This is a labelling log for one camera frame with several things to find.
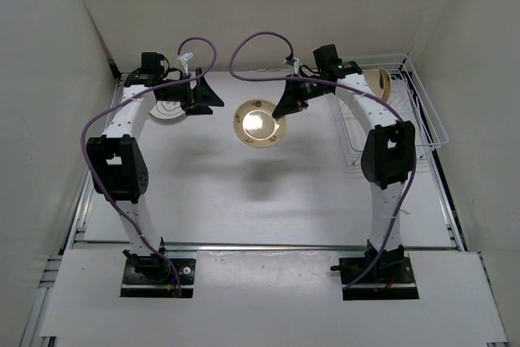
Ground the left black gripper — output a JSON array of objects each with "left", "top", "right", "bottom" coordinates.
[{"left": 158, "top": 68, "right": 223, "bottom": 115}]

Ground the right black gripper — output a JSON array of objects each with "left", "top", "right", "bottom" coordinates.
[{"left": 273, "top": 73, "right": 332, "bottom": 118}]

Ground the white green-rimmed plate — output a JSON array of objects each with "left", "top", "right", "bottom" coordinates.
[{"left": 149, "top": 101, "right": 186, "bottom": 124}]

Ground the cream plate with dark mark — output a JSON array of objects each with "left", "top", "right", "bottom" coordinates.
[{"left": 233, "top": 98, "right": 287, "bottom": 149}]

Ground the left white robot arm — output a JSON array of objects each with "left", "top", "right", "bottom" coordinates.
[{"left": 86, "top": 52, "right": 224, "bottom": 282}]

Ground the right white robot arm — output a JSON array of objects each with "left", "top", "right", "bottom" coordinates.
[{"left": 272, "top": 44, "right": 416, "bottom": 253}]

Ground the cream plate with red seal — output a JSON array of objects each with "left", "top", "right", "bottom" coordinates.
[{"left": 363, "top": 68, "right": 392, "bottom": 102}]

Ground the white front board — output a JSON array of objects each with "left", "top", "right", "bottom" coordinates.
[{"left": 41, "top": 249, "right": 507, "bottom": 346}]

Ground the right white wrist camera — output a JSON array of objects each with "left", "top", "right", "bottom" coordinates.
[{"left": 284, "top": 55, "right": 300, "bottom": 74}]

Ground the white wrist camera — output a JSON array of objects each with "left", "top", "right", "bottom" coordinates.
[
  {"left": 284, "top": 55, "right": 300, "bottom": 74},
  {"left": 176, "top": 52, "right": 196, "bottom": 75}
]

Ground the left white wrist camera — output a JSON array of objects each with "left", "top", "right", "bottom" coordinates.
[{"left": 176, "top": 52, "right": 196, "bottom": 75}]

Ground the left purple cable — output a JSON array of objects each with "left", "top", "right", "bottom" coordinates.
[{"left": 80, "top": 37, "right": 218, "bottom": 298}]

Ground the purple cable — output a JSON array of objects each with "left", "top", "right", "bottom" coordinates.
[
  {"left": 80, "top": 37, "right": 218, "bottom": 298},
  {"left": 229, "top": 32, "right": 417, "bottom": 294}
]

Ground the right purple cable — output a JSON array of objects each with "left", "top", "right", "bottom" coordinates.
[{"left": 229, "top": 32, "right": 417, "bottom": 294}]

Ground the white wire dish rack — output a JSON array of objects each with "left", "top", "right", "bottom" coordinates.
[{"left": 332, "top": 53, "right": 449, "bottom": 167}]

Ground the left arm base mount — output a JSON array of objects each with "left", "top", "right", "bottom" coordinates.
[{"left": 119, "top": 250, "right": 197, "bottom": 299}]

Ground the aluminium frame rail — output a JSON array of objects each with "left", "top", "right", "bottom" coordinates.
[{"left": 64, "top": 241, "right": 460, "bottom": 254}]

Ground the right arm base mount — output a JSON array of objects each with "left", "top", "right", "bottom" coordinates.
[{"left": 330, "top": 257, "right": 419, "bottom": 301}]

